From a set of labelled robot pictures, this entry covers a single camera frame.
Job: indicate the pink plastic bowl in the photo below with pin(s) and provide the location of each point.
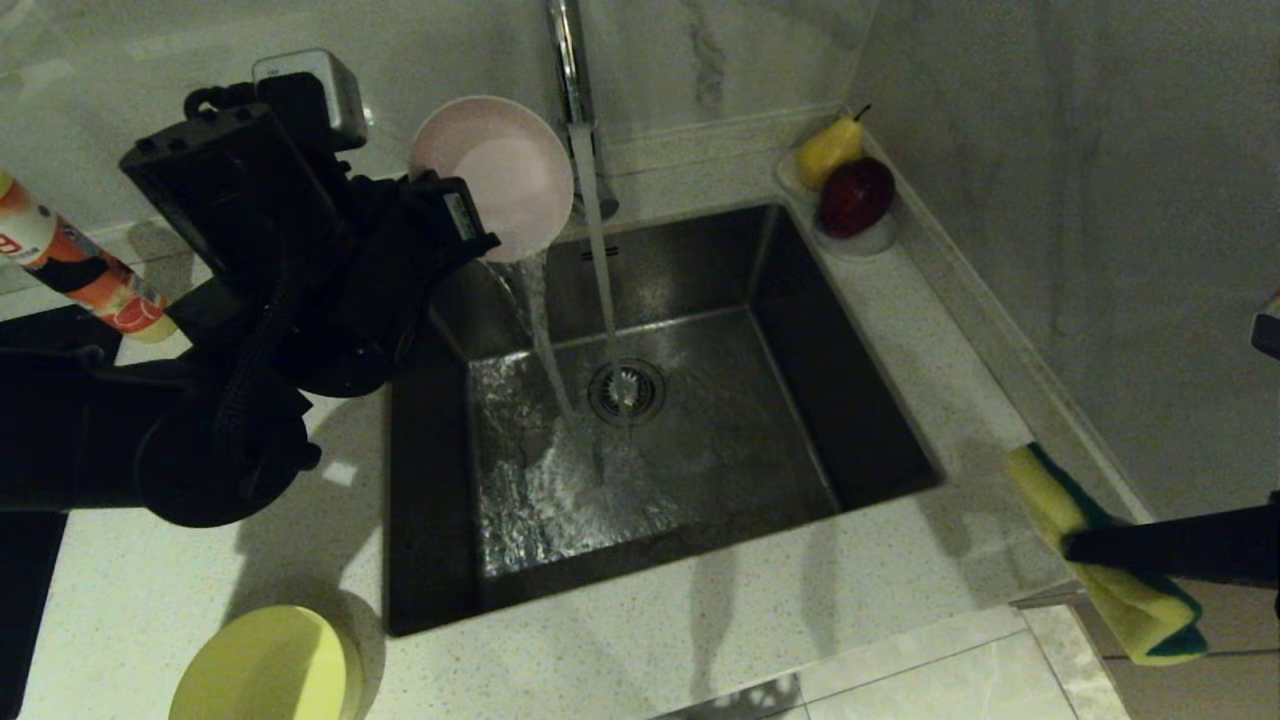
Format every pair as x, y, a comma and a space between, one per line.
510, 180

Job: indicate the beige wooden cabinet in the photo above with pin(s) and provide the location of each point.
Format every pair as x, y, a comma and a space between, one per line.
1150, 690

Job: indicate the black induction cooktop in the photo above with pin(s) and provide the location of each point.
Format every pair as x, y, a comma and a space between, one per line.
20, 600

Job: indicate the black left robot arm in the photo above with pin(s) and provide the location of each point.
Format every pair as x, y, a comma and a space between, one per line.
200, 400

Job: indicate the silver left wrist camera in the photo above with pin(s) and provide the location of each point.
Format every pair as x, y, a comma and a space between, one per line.
335, 95

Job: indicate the yellow pear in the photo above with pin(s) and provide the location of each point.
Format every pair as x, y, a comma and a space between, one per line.
828, 155

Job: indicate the chrome sink faucet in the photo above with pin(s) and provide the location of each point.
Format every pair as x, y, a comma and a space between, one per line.
570, 60

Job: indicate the stainless steel sink basin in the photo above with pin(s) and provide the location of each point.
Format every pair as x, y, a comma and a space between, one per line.
750, 470

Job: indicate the round metal drain strainer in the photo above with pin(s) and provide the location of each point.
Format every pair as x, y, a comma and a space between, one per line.
626, 392

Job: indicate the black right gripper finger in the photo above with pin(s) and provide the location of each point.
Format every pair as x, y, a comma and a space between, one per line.
1180, 548

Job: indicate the orange detergent bottle yellow cap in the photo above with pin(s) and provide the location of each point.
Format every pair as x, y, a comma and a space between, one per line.
130, 300

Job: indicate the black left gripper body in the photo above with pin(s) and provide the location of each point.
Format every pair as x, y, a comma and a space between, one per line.
410, 250

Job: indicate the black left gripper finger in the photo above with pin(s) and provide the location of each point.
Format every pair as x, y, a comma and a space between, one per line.
428, 181

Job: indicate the yellow plastic bowl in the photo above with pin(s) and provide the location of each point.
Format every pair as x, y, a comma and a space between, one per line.
265, 670

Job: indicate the dark red apple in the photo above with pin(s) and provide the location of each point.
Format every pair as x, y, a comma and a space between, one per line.
855, 198

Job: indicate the small white dish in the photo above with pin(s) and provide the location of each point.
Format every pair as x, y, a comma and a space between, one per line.
870, 243

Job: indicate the green and yellow sponge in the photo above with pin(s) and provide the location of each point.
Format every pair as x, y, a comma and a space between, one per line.
1140, 615

